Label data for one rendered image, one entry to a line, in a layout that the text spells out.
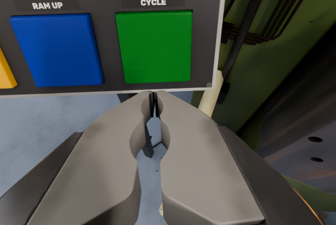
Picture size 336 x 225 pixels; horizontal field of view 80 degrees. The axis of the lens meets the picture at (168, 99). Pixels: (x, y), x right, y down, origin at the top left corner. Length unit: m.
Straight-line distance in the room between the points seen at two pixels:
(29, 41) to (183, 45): 0.15
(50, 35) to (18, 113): 1.39
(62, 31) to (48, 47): 0.02
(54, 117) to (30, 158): 0.26
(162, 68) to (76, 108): 1.23
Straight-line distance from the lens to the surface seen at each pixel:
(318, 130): 0.48
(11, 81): 0.29
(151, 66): 0.22
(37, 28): 0.24
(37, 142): 1.45
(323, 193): 0.88
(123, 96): 0.54
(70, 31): 0.23
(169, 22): 0.21
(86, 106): 1.41
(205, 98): 0.61
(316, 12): 0.53
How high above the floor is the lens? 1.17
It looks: 62 degrees down
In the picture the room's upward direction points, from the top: 1 degrees counter-clockwise
